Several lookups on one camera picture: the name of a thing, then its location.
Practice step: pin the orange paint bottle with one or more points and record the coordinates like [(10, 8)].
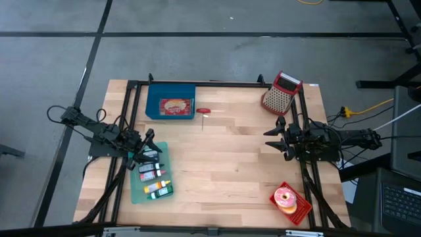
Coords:
[(156, 187)]

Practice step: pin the pink plush donut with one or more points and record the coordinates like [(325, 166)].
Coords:
[(279, 194)]

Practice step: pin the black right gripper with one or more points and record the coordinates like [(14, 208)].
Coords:
[(296, 140)]

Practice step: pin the pink paint bottle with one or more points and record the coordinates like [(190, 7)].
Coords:
[(151, 175)]

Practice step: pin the red metal box grater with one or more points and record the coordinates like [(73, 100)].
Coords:
[(278, 97)]

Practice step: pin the silver aluminium bracket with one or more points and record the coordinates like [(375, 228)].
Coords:
[(304, 233), (121, 231)]

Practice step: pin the blue plastic bin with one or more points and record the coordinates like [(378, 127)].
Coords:
[(153, 102)]

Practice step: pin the grey cabinet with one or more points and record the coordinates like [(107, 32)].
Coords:
[(406, 131)]

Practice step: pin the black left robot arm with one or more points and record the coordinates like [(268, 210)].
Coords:
[(98, 130)]

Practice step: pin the white paper sheet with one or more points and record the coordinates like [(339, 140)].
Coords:
[(349, 192)]

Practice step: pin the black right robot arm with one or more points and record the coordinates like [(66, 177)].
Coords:
[(355, 135)]

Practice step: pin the black stand base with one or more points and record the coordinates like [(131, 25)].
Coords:
[(378, 84)]

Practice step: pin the grey stand leg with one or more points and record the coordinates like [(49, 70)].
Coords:
[(11, 151)]

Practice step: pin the red snack packet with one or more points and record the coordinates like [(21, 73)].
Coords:
[(175, 107)]

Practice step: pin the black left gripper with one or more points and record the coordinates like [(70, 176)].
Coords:
[(136, 143)]

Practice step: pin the black paint bottle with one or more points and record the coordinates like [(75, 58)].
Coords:
[(148, 167)]

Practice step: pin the green paint bottle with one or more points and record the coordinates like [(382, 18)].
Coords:
[(161, 192)]

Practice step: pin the black laptop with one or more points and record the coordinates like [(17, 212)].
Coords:
[(401, 204)]

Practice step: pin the red plastic mesh basket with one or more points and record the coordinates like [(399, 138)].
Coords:
[(304, 210)]

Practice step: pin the black aluminium table frame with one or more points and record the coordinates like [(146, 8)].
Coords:
[(230, 84)]

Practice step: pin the dark desk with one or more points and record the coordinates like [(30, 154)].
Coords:
[(368, 197)]

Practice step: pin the teal translucent plastic bin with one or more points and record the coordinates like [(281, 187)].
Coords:
[(138, 194)]

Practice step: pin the purple paint bottle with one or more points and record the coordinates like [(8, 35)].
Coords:
[(151, 154)]

